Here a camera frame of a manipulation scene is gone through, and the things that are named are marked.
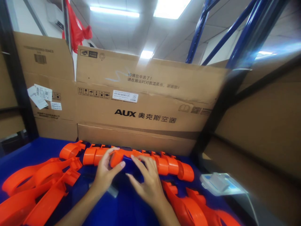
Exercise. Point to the person's right hand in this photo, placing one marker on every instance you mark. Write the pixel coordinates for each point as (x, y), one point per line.
(150, 186)

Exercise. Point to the person's left hand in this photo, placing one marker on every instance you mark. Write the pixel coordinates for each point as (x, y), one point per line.
(103, 174)

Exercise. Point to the dark blue plastic part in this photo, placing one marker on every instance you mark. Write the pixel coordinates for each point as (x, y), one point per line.
(130, 168)

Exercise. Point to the row of orange plastic rings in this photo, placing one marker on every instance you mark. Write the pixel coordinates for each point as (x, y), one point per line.
(169, 166)

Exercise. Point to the orange open plastic clamp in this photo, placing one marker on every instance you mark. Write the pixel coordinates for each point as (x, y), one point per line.
(70, 150)

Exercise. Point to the heap of orange curved clips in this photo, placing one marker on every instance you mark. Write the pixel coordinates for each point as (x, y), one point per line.
(195, 209)

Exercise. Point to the pile of large orange clips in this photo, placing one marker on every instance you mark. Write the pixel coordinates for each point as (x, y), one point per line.
(42, 188)

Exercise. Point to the large printed cardboard box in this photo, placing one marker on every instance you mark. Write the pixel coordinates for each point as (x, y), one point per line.
(150, 106)

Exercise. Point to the cardboard box with paper labels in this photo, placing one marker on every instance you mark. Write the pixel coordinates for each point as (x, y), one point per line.
(51, 70)

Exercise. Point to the brown cardboard sheet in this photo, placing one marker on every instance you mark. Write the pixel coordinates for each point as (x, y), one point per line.
(8, 99)

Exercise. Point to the red plastic bag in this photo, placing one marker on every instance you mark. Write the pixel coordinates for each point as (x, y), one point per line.
(76, 28)

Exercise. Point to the long ceiling light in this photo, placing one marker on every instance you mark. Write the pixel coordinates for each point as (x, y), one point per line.
(114, 11)

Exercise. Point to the white air conditioner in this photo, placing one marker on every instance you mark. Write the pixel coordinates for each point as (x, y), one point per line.
(55, 17)

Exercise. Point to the square ceiling light panel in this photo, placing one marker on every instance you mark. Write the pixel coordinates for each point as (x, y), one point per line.
(170, 8)

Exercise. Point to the black metal post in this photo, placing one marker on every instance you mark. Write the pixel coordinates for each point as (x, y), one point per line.
(16, 77)
(218, 113)

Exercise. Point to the plain cardboard wall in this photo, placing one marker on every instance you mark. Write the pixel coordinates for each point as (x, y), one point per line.
(265, 131)

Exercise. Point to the blue metal rack frame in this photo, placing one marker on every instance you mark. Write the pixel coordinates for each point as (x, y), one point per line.
(237, 28)

